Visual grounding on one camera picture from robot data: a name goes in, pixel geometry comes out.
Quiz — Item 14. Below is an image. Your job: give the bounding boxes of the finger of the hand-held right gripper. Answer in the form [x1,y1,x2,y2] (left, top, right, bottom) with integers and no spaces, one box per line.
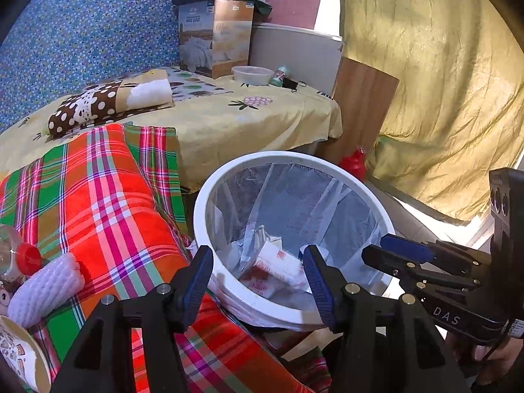
[380,233,492,273]
[361,245,481,295]

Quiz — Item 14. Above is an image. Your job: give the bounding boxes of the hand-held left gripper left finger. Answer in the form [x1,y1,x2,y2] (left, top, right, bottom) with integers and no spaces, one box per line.
[49,246,215,393]

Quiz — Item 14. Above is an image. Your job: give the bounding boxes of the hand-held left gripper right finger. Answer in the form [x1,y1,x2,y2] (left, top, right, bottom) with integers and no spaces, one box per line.
[301,245,471,393]

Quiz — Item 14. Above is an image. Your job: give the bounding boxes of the white round waste bin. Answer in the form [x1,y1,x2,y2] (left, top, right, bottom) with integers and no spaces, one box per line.
[192,151,397,332]

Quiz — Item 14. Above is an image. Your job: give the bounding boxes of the white foam fruit net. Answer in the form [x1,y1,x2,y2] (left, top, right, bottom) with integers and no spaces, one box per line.
[7,253,86,328]

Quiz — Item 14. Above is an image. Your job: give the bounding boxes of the clear bottle with red cap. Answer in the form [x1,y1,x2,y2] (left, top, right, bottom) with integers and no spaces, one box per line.
[0,224,44,285]

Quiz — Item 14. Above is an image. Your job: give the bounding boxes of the person's right hand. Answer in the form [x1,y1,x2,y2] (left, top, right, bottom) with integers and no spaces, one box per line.
[446,327,524,393]

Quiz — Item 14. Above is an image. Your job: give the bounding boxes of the white red-printed paper cup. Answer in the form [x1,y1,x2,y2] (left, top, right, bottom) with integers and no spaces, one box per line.
[239,239,312,299]

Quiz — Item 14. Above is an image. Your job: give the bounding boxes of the red detergent bottle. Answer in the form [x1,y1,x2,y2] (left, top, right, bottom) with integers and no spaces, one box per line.
[338,146,367,181]

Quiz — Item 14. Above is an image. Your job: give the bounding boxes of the clear plastic bin liner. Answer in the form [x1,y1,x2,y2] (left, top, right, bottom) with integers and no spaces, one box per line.
[205,161,387,295]

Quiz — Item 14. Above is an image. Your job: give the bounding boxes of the red green plaid blanket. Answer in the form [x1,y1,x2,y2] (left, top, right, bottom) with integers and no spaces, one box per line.
[0,125,328,393]

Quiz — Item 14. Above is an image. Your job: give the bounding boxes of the wooden board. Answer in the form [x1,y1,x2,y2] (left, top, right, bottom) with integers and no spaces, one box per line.
[317,56,400,164]

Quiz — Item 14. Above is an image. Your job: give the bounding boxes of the yellow pineapple print bedsheet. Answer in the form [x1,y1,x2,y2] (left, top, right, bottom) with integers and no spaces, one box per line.
[0,67,344,197]

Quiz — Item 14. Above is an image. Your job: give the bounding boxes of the yellow curtain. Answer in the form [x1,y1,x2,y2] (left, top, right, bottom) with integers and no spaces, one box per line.
[338,0,524,224]

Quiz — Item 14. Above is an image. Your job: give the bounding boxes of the cloth with round prints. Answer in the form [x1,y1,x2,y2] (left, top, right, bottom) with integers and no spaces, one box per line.
[164,66,234,101]

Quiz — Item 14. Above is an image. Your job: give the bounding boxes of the brown polka dot pillow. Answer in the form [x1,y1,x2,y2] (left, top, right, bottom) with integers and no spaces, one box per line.
[48,78,175,138]

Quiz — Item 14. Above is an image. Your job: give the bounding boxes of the clear plastic bowl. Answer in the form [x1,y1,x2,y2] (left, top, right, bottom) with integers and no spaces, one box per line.
[232,65,275,86]

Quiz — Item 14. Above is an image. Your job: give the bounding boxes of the small green bottle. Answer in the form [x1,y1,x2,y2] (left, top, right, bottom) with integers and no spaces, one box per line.
[270,65,289,87]

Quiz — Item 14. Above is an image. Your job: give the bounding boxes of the white cabinet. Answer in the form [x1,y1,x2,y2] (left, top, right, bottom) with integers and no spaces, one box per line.
[250,22,344,95]

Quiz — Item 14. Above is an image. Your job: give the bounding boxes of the cardboard quilt box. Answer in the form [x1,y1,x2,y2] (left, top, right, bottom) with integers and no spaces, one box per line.
[177,0,254,79]

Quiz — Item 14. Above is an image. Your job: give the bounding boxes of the blue floral headboard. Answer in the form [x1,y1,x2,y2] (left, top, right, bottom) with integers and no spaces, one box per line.
[0,0,228,132]

